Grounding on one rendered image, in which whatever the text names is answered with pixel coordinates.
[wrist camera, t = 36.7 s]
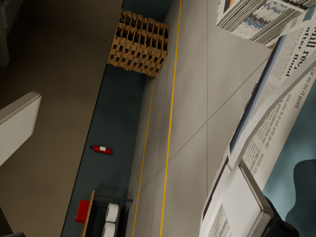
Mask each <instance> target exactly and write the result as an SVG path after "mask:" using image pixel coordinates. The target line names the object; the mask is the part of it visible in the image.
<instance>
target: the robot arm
mask: <svg viewBox="0 0 316 237"><path fill-rule="evenodd" d="M40 101H41V95H40V93H37V92H33V91H31V92H29V93H28V94H26V95H24V96H23V97H21V98H19V99H18V100H16V101H14V102H13V103H11V104H10V105H8V106H6V107H5V108H3V109H1V110H0V166H1V165H2V164H3V163H4V162H5V161H6V160H7V159H8V158H9V157H10V156H11V155H12V154H13V153H14V152H15V151H16V150H17V149H18V148H19V147H20V146H21V145H22V144H23V143H24V142H25V141H26V140H27V139H28V138H29V137H30V136H31V135H32V134H33V130H34V126H35V122H36V117H37V114H38V110H39V105H40ZM222 203H223V207H224V210H225V213H226V216H227V219H228V222H229V226H230V229H231V232H232V236H233V237H299V236H300V234H299V232H298V231H297V229H296V228H295V227H293V226H292V225H291V224H289V223H287V222H285V221H283V220H282V219H281V217H280V215H279V214H278V212H277V211H276V209H275V207H274V206H273V204H272V202H271V201H270V200H269V199H268V198H267V197H266V196H264V195H263V193H262V191H261V189H260V188H259V186H258V184H257V182H256V181H255V179H254V177H253V176H252V174H251V172H250V171H249V169H248V167H247V165H246V164H245V162H244V160H243V159H241V161H240V164H239V165H238V166H237V168H236V170H235V172H234V175H233V177H232V179H231V181H230V183H229V185H228V187H227V189H226V191H225V193H224V195H223V198H222ZM0 237H26V236H25V234H24V233H22V232H18V233H13V231H12V229H11V227H10V225H9V223H8V221H7V219H6V217H5V215H4V213H3V211H2V209H1V207H0Z"/></svg>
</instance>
